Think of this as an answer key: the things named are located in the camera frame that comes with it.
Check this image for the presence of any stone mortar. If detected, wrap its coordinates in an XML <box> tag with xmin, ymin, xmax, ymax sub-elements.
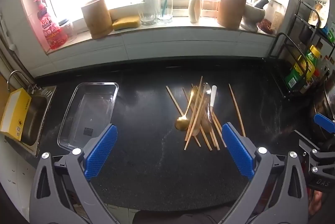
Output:
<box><xmin>240</xmin><ymin>3</ymin><xmax>266</xmax><ymax>32</ymax></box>

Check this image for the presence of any small glass jar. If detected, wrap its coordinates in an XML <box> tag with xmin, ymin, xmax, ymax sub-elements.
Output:
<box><xmin>58</xmin><ymin>19</ymin><xmax>77</xmax><ymax>42</ymax></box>

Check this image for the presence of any person's right hand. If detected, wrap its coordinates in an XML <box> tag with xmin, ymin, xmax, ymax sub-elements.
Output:
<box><xmin>309</xmin><ymin>191</ymin><xmax>326</xmax><ymax>215</ymax></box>

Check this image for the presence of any metal pot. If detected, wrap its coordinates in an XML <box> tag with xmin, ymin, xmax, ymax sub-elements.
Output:
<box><xmin>311</xmin><ymin>77</ymin><xmax>335</xmax><ymax>135</ymax></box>

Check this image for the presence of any black wire rack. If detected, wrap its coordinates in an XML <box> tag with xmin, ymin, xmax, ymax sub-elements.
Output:
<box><xmin>269</xmin><ymin>0</ymin><xmax>335</xmax><ymax>99</ymax></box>

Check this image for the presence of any white-handled metal utensil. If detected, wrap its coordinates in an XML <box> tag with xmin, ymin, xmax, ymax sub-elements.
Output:
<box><xmin>208</xmin><ymin>85</ymin><xmax>218</xmax><ymax>121</ymax></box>

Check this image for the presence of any clear plastic tray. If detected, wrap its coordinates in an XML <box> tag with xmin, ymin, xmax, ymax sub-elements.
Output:
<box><xmin>57</xmin><ymin>82</ymin><xmax>119</xmax><ymax>150</ymax></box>

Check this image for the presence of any chrome faucet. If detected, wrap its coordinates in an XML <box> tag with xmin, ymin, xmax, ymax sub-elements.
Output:
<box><xmin>7</xmin><ymin>70</ymin><xmax>37</xmax><ymax>94</ymax></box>

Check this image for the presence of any silver metal spoon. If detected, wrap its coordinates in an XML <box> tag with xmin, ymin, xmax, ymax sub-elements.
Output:
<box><xmin>204</xmin><ymin>82</ymin><xmax>212</xmax><ymax>109</ymax></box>

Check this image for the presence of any empty bamboo holder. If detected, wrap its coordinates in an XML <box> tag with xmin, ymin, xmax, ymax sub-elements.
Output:
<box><xmin>81</xmin><ymin>0</ymin><xmax>113</xmax><ymax>40</ymax></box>

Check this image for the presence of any gold metal spoon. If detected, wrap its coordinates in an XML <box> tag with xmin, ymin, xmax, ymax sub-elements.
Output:
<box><xmin>174</xmin><ymin>88</ymin><xmax>196</xmax><ymax>132</ymax></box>

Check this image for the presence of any yellow cardboard box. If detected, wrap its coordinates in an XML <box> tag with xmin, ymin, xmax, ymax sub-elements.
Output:
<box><xmin>0</xmin><ymin>88</ymin><xmax>32</xmax><ymax>141</ymax></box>

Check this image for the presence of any light wooden spoon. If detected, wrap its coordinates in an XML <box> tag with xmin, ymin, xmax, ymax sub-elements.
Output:
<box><xmin>199</xmin><ymin>98</ymin><xmax>214</xmax><ymax>133</ymax></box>

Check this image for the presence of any bamboo utensil holder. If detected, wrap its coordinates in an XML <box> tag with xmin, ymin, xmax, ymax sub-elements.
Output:
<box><xmin>217</xmin><ymin>0</ymin><xmax>248</xmax><ymax>30</ymax></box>

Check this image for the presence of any pile of wooden chopsticks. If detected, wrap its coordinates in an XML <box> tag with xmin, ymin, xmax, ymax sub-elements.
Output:
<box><xmin>166</xmin><ymin>76</ymin><xmax>246</xmax><ymax>152</ymax></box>

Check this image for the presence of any green and yellow bottle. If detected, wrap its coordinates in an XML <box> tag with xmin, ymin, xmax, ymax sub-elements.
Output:
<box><xmin>285</xmin><ymin>45</ymin><xmax>321</xmax><ymax>90</ymax></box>

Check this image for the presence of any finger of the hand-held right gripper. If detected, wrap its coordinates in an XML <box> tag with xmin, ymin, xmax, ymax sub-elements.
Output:
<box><xmin>314</xmin><ymin>113</ymin><xmax>335</xmax><ymax>133</ymax></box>
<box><xmin>294</xmin><ymin>130</ymin><xmax>335</xmax><ymax>175</ymax></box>

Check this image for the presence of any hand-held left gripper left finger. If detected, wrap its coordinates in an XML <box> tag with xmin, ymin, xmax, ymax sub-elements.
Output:
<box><xmin>29</xmin><ymin>124</ymin><xmax>123</xmax><ymax>224</ymax></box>

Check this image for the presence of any jar with red lid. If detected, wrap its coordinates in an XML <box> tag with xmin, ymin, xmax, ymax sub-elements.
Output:
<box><xmin>201</xmin><ymin>0</ymin><xmax>219</xmax><ymax>18</ymax></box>

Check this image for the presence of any pink dish soap bottle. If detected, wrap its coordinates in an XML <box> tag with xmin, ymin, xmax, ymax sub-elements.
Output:
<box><xmin>33</xmin><ymin>0</ymin><xmax>62</xmax><ymax>51</ymax></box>

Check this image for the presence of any tall drinking glass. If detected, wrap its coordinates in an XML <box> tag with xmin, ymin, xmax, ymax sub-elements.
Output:
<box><xmin>141</xmin><ymin>0</ymin><xmax>158</xmax><ymax>26</ymax></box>

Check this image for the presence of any dark stone pestle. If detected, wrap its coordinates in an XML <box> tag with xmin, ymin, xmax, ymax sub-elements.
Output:
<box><xmin>252</xmin><ymin>0</ymin><xmax>272</xmax><ymax>9</ymax></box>

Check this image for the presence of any bag of red chillies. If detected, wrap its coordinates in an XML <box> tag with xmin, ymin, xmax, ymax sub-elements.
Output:
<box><xmin>258</xmin><ymin>18</ymin><xmax>273</xmax><ymax>35</ymax></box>

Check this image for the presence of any stainless steel sink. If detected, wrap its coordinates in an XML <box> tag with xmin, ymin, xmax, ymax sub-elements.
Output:
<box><xmin>0</xmin><ymin>85</ymin><xmax>57</xmax><ymax>157</ymax></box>

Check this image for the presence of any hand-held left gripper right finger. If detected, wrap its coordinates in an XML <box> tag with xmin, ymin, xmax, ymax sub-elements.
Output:
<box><xmin>221</xmin><ymin>122</ymin><xmax>309</xmax><ymax>224</ymax></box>

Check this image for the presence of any white snack packet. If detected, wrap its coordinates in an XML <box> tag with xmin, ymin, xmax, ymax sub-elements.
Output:
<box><xmin>307</xmin><ymin>0</ymin><xmax>330</xmax><ymax>29</ymax></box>

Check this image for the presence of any white bottle with blue cap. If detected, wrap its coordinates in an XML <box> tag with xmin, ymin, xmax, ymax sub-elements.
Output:
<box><xmin>188</xmin><ymin>0</ymin><xmax>202</xmax><ymax>23</ymax></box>

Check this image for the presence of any drinking glass with brush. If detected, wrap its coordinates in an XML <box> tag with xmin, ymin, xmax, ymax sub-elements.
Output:
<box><xmin>157</xmin><ymin>0</ymin><xmax>174</xmax><ymax>25</ymax></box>

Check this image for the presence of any clear labelled jar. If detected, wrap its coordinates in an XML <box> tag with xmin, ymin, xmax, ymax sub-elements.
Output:
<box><xmin>269</xmin><ymin>1</ymin><xmax>286</xmax><ymax>32</ymax></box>

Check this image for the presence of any yellow sponge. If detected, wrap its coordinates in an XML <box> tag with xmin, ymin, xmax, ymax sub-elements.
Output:
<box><xmin>110</xmin><ymin>8</ymin><xmax>141</xmax><ymax>31</ymax></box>

